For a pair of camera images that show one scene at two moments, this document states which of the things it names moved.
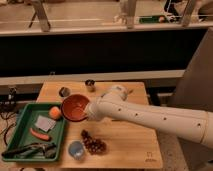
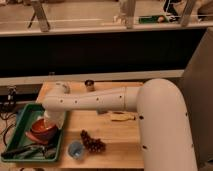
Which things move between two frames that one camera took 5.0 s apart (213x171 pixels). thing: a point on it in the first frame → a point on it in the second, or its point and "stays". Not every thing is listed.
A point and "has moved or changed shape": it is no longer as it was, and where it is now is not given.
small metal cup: x=90 y=85 stays
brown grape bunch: x=93 y=145 stays
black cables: x=8 y=107 stays
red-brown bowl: x=73 y=107 has moved or changed shape
